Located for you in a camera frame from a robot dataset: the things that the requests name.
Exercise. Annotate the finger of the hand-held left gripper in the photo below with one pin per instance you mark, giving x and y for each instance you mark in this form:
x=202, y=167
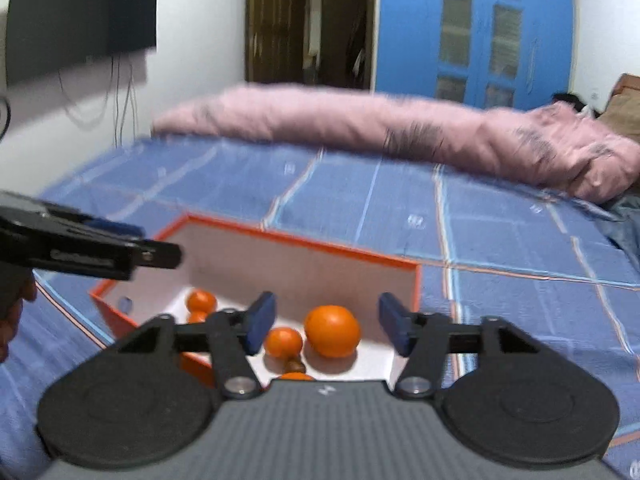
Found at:
x=115, y=227
x=157, y=256

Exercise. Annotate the orange cherry tomato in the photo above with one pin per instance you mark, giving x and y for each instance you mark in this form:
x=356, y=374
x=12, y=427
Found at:
x=296, y=376
x=201, y=301
x=196, y=317

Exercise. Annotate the brown wooden door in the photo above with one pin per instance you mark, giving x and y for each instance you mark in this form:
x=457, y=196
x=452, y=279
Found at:
x=275, y=20

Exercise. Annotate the orange cardboard box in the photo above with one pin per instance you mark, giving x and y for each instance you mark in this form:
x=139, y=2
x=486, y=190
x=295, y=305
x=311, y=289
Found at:
x=300, y=270

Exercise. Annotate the pink floral quilt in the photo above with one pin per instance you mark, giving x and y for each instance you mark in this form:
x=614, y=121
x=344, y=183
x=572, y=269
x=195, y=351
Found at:
x=325, y=115

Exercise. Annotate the brown pillow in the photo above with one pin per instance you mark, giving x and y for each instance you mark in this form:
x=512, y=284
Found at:
x=622, y=117

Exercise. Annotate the large round orange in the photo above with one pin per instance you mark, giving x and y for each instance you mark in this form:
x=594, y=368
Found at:
x=332, y=331

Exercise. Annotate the person's left hand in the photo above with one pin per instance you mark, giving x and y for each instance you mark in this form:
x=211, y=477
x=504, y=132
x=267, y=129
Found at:
x=10, y=335

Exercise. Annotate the black garment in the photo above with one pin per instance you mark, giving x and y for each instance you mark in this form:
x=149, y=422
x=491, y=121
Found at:
x=570, y=102

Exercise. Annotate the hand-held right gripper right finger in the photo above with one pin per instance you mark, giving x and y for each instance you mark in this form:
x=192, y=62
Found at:
x=395, y=322

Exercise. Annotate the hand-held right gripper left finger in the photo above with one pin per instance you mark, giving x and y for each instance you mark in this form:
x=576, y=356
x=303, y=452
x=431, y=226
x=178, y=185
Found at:
x=262, y=322

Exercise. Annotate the grey-blue blanket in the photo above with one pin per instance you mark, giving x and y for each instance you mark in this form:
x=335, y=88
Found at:
x=622, y=230

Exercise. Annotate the wooden headboard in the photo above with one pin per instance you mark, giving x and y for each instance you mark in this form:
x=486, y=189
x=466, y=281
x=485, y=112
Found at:
x=629, y=84

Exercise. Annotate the small mandarin orange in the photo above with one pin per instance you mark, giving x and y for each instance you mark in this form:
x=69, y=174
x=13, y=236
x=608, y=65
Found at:
x=283, y=342

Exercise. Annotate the blue wardrobe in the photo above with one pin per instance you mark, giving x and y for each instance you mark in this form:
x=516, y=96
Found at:
x=410, y=20

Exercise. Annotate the blue plaid bed sheet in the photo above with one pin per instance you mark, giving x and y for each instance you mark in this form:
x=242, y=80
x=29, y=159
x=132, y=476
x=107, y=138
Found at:
x=500, y=220

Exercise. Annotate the black wall television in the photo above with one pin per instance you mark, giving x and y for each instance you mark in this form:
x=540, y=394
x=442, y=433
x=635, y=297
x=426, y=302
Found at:
x=75, y=15

